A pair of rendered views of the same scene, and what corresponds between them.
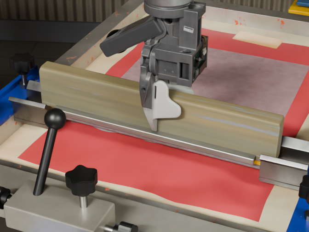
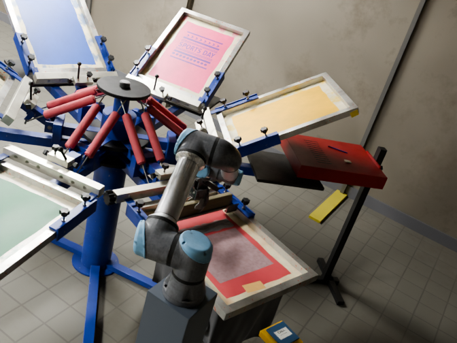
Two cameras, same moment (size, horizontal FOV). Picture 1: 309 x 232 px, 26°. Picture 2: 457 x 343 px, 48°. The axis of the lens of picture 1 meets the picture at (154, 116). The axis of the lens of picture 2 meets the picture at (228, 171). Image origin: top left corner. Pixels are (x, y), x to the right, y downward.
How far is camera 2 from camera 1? 2.78 m
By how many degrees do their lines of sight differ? 90
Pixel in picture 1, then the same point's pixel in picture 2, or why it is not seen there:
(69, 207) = (165, 171)
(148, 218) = (157, 184)
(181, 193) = not seen: hidden behind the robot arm
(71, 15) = not seen: outside the picture
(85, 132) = (217, 217)
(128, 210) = (162, 184)
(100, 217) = (158, 171)
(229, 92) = (217, 253)
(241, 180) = not seen: hidden behind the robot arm
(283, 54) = (235, 284)
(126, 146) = (204, 219)
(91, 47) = (265, 234)
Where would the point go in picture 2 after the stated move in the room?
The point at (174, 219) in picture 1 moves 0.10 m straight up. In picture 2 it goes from (153, 186) to (157, 169)
